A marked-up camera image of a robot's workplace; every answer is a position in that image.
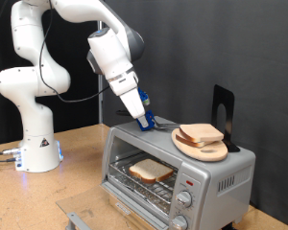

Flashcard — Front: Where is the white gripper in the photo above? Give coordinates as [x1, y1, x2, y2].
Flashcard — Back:
[108, 70, 150, 128]

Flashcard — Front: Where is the metal spatula with blue grip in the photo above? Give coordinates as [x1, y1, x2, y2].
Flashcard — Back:
[115, 109, 180, 132]

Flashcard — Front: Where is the silver oven knob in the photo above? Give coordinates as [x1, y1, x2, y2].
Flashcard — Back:
[176, 191, 193, 209]
[170, 215, 189, 230]

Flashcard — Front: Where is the glass oven door with handle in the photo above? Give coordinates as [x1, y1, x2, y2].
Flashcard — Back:
[56, 181, 171, 230]

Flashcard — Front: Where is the silver toaster oven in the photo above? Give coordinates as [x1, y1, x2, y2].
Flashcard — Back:
[100, 115, 257, 230]

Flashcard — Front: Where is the wooden box under oven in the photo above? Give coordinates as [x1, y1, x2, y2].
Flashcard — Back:
[108, 193, 152, 230]

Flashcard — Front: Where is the metal pole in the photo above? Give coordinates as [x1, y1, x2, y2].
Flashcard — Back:
[97, 20, 104, 125]

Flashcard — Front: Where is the tan bread slice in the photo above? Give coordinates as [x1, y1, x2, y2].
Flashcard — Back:
[179, 123, 225, 144]
[175, 133, 212, 149]

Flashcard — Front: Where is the oval wooden cutting board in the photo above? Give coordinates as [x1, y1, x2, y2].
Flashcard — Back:
[171, 127, 228, 163]

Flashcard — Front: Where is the black metal bookend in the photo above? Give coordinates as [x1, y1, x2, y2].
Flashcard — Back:
[210, 83, 241, 153]

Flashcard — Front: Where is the wire oven rack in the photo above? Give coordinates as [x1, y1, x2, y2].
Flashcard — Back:
[108, 152, 180, 214]

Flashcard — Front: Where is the black camera cable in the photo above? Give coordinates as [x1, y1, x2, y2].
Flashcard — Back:
[37, 0, 111, 104]

